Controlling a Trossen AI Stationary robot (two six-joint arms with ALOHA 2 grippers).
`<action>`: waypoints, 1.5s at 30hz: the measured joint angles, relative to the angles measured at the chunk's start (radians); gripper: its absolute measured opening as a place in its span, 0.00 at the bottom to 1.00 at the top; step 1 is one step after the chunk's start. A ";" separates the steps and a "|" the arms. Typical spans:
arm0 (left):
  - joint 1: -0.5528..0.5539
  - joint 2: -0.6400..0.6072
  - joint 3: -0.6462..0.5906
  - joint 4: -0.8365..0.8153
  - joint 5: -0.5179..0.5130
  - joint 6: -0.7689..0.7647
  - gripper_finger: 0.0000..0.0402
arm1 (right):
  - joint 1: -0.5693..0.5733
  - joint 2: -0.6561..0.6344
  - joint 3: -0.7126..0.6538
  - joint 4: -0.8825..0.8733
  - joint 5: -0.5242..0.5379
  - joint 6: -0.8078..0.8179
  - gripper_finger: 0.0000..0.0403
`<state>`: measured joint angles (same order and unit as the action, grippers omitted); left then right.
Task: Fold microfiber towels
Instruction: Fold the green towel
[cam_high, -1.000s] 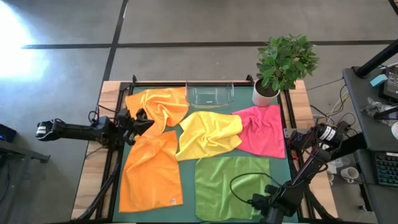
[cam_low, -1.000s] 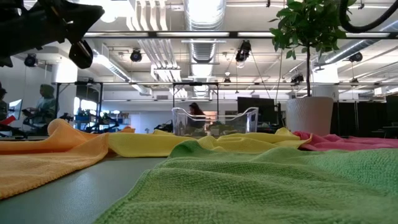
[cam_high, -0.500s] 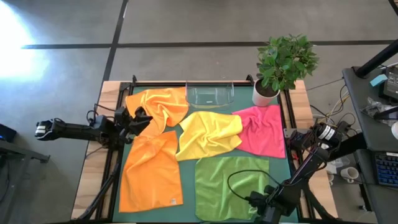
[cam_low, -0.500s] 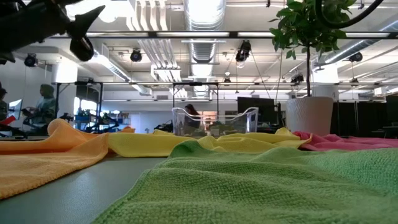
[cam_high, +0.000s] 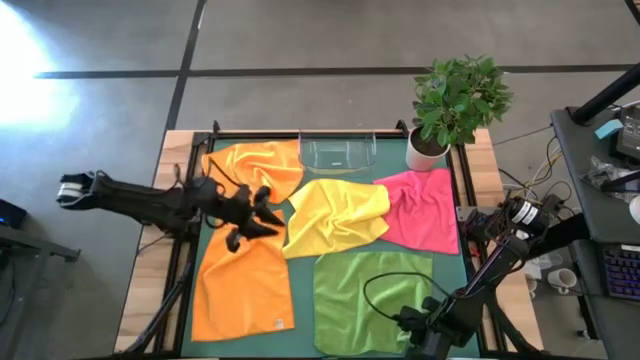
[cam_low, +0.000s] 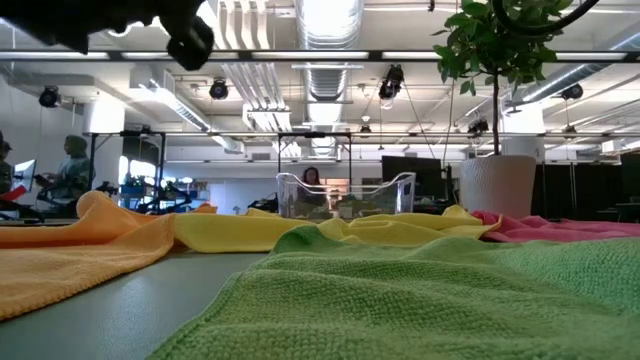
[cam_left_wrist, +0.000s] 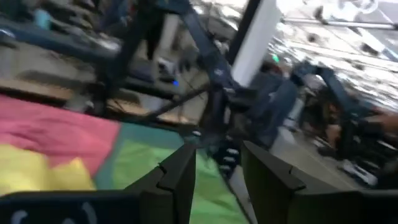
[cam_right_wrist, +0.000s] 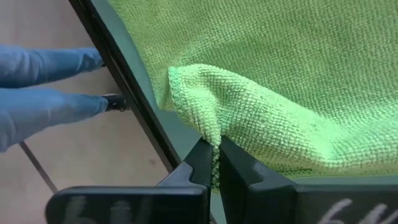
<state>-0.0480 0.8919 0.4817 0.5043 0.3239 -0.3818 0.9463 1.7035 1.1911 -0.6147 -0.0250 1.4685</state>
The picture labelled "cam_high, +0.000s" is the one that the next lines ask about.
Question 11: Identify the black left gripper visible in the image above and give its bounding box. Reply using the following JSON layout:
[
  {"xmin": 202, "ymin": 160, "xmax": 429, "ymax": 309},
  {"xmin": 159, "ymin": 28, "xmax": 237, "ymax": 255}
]
[{"xmin": 215, "ymin": 182, "xmax": 287, "ymax": 240}]

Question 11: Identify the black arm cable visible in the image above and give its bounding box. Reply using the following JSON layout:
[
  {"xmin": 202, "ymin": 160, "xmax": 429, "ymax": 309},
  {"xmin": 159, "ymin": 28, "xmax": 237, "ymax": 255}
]
[
  {"xmin": 203, "ymin": 158, "xmax": 242, "ymax": 192},
  {"xmin": 363, "ymin": 272, "xmax": 451, "ymax": 321}
]

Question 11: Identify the white plastic bag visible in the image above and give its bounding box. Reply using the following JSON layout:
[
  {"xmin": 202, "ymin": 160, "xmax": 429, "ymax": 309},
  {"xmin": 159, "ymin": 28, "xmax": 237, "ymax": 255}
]
[{"xmin": 522, "ymin": 249, "xmax": 565, "ymax": 281}]

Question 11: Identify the black power adapter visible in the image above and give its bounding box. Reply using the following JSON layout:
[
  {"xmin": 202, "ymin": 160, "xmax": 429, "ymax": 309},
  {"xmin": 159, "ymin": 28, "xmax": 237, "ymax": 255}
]
[{"xmin": 542, "ymin": 194, "xmax": 565, "ymax": 215}]

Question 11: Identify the black floor stand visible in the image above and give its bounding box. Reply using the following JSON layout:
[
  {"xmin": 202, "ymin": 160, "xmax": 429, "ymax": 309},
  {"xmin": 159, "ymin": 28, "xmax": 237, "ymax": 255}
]
[{"xmin": 0, "ymin": 224, "xmax": 81, "ymax": 360}]

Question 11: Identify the black device with blue light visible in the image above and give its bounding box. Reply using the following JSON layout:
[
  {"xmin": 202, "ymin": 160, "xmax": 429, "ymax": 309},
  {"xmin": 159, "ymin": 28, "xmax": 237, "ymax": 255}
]
[{"xmin": 0, "ymin": 198, "xmax": 28, "ymax": 230}]

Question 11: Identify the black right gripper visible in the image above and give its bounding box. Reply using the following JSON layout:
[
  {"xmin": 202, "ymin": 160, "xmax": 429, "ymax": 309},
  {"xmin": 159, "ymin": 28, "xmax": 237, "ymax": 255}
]
[{"xmin": 394, "ymin": 297, "xmax": 456, "ymax": 360}]

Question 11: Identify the white mug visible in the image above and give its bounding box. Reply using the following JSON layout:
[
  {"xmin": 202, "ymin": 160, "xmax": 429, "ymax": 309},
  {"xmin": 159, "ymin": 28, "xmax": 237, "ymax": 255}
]
[{"xmin": 547, "ymin": 268, "xmax": 578, "ymax": 295}]

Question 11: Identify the white floor cable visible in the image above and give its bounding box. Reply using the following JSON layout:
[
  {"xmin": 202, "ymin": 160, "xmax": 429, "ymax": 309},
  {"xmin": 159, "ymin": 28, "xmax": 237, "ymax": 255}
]
[{"xmin": 519, "ymin": 144, "xmax": 561, "ymax": 201}]

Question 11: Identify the black slanted pole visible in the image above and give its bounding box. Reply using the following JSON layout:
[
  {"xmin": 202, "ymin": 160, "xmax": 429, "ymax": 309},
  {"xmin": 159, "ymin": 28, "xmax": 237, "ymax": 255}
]
[{"xmin": 571, "ymin": 62, "xmax": 640, "ymax": 126}]

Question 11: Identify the yellow microfiber towel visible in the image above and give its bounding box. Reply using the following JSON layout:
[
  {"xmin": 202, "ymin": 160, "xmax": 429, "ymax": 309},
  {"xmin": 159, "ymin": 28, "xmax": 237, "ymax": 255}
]
[{"xmin": 282, "ymin": 178, "xmax": 391, "ymax": 260}]

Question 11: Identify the black box device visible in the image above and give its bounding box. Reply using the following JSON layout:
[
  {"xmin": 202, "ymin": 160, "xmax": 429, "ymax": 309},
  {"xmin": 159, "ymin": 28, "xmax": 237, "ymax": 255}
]
[{"xmin": 614, "ymin": 107, "xmax": 640, "ymax": 161}]

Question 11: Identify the black backlit keyboard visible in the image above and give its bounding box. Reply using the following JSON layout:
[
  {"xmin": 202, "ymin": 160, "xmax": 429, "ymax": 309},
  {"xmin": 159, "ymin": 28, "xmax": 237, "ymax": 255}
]
[{"xmin": 602, "ymin": 244, "xmax": 640, "ymax": 301}]

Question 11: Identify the teal sticky note pad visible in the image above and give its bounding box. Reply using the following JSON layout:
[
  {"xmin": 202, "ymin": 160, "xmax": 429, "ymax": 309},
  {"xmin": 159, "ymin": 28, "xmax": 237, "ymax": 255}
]
[{"xmin": 594, "ymin": 118, "xmax": 624, "ymax": 140}]

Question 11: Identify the black desk crossbar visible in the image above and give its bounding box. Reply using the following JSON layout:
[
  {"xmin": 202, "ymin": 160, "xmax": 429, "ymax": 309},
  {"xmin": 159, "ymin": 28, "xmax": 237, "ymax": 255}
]
[{"xmin": 529, "ymin": 214, "xmax": 591, "ymax": 261}]

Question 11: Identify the white plant pot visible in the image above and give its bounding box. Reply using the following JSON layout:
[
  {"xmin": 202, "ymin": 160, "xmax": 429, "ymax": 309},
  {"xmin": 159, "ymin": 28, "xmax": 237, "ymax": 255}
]
[{"xmin": 404, "ymin": 127, "xmax": 451, "ymax": 173}]

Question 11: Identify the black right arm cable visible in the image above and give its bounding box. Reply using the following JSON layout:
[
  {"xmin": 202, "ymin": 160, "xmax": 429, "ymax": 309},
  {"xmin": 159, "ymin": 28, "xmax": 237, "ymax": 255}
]
[{"xmin": 363, "ymin": 272, "xmax": 451, "ymax": 321}]

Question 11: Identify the yellow floor cable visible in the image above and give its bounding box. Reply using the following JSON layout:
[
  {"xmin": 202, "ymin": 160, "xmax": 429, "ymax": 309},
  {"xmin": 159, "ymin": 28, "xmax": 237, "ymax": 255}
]
[{"xmin": 524, "ymin": 149, "xmax": 564, "ymax": 194}]

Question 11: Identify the orange microfiber towel with label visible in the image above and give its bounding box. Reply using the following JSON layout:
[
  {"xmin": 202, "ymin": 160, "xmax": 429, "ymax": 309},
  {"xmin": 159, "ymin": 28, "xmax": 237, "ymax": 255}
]
[{"xmin": 191, "ymin": 209, "xmax": 296, "ymax": 343}]

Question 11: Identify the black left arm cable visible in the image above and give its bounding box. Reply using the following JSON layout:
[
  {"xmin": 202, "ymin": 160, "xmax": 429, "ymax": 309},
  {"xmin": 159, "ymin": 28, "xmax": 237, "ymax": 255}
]
[{"xmin": 203, "ymin": 158, "xmax": 242, "ymax": 192}]

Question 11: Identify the pink microfiber towel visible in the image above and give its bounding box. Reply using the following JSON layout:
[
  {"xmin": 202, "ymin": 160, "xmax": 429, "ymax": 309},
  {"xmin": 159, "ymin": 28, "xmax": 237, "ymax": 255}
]
[{"xmin": 373, "ymin": 168, "xmax": 460, "ymax": 256}]

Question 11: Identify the clear plastic bin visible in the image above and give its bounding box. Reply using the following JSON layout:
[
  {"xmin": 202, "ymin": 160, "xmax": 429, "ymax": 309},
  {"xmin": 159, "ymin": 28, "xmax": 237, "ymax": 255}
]
[{"xmin": 298, "ymin": 130, "xmax": 378, "ymax": 176}]

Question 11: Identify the green leafy plant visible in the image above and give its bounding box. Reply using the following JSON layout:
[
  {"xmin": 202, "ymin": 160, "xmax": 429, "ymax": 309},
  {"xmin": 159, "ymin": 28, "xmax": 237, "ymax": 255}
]
[{"xmin": 411, "ymin": 54, "xmax": 514, "ymax": 147}]

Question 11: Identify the black side desk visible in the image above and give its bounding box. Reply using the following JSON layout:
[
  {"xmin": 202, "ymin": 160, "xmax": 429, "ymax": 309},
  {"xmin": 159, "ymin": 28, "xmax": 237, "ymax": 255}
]
[{"xmin": 549, "ymin": 104, "xmax": 640, "ymax": 360}]

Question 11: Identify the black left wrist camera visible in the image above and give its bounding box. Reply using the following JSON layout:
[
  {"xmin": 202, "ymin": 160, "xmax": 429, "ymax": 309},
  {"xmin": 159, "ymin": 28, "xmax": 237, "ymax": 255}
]
[{"xmin": 225, "ymin": 228, "xmax": 244, "ymax": 254}]

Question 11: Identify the crumpled clear plastic bag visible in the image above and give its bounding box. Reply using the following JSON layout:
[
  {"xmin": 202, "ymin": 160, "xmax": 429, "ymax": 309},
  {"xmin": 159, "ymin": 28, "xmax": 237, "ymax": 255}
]
[{"xmin": 579, "ymin": 155, "xmax": 640, "ymax": 192}]

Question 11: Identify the green microfiber towel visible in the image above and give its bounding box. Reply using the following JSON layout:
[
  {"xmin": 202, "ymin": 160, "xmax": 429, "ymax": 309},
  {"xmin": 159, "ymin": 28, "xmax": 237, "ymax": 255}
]
[{"xmin": 313, "ymin": 251, "xmax": 434, "ymax": 356}]

